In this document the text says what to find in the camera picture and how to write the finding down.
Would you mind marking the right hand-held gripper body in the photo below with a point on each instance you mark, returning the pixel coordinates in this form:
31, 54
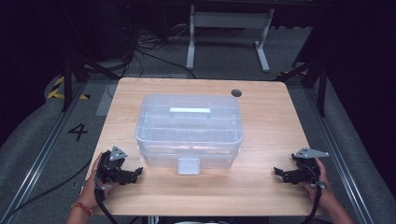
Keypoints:
306, 169

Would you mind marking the yellow black hazard tape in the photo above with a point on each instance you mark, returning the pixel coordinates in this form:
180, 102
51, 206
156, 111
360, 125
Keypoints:
57, 90

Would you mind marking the person's left hand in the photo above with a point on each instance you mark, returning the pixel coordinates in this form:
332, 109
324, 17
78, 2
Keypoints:
90, 189

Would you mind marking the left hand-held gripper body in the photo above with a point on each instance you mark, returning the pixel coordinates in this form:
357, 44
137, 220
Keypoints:
109, 166

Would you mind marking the person's right hand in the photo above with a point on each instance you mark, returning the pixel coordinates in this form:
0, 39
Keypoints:
325, 194

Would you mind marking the silver floor rail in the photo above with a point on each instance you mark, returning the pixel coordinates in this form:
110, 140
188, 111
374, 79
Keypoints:
339, 155
40, 155

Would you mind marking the clear plastic storage box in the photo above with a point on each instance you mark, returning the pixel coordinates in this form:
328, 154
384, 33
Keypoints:
190, 130

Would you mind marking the black metal stand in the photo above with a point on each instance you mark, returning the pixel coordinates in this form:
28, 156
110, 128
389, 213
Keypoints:
317, 77
71, 74

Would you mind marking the white metal table frame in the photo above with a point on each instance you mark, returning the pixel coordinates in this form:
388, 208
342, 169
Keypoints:
229, 20

